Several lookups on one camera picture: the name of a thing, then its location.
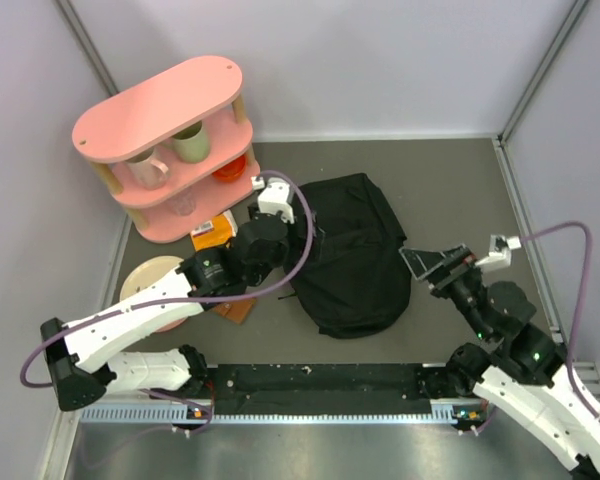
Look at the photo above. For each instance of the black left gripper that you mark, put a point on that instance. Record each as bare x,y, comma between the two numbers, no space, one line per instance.
252,210

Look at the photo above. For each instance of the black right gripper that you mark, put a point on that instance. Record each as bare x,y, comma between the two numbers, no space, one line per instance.
421,262

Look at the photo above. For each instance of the orange paperback book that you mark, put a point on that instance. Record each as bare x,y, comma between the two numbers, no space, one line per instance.
215,232

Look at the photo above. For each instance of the black student backpack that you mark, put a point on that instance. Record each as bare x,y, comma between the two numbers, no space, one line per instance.
354,283

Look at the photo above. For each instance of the brown leather wallet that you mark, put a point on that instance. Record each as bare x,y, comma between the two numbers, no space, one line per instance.
236,312

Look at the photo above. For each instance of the pink mug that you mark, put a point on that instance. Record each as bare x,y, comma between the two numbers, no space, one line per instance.
148,169

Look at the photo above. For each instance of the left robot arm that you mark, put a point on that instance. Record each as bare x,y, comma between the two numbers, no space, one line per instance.
89,358

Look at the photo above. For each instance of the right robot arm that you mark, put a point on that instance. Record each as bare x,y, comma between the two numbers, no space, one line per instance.
516,367

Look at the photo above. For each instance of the orange bowl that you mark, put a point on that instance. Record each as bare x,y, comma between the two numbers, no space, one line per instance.
232,171

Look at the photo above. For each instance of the clear glass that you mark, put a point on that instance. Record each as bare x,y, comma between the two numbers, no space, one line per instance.
183,204

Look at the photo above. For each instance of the pink cream plate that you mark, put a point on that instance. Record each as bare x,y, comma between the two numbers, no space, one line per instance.
147,273

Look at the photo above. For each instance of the green mug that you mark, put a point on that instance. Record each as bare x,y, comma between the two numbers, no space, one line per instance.
192,144

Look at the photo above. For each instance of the pink three-tier shelf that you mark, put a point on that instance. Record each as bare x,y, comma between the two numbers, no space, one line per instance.
205,88

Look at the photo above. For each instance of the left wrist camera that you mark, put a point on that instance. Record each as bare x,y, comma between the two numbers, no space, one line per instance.
274,197

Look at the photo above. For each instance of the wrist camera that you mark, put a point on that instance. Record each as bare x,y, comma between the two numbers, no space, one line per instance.
500,253
274,197

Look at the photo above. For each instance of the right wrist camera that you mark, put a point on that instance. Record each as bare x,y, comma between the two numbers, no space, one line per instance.
500,253

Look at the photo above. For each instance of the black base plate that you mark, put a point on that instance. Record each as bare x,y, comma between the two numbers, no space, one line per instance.
411,381

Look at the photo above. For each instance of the slotted cable duct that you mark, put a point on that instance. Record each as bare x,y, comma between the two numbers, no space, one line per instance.
172,413

